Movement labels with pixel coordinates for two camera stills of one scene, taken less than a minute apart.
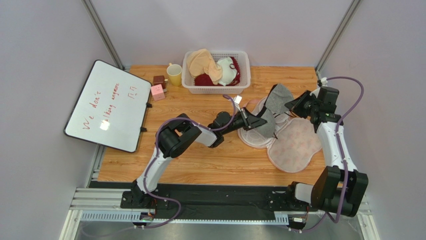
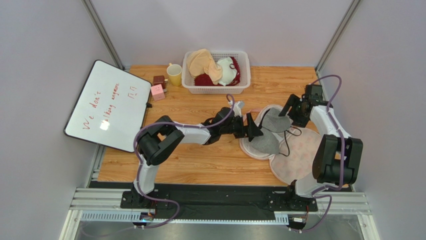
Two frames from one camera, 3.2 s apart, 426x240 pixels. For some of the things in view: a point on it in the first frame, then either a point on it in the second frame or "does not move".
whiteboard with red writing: [111, 109] does not move
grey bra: [279, 96] → [267, 143]
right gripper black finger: [295, 104] does not move
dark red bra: [204, 79] does not move
